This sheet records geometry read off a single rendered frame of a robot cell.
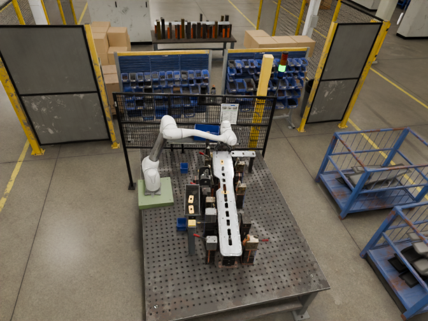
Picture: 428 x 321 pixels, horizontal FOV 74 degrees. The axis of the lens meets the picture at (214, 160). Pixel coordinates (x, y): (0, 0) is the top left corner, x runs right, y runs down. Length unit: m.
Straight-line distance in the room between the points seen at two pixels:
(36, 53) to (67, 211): 2.11
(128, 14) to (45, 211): 6.25
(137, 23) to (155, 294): 7.79
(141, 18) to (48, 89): 5.01
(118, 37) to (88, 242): 4.65
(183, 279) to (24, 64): 3.46
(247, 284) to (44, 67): 3.73
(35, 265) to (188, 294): 2.01
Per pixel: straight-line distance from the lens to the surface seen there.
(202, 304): 2.66
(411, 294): 4.02
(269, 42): 5.90
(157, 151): 3.10
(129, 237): 3.89
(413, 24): 13.11
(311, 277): 2.95
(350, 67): 5.66
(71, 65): 4.55
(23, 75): 4.79
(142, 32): 9.34
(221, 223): 2.70
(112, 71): 6.02
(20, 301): 3.88
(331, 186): 4.63
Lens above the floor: 3.17
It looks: 41 degrees down
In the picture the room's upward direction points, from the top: 4 degrees clockwise
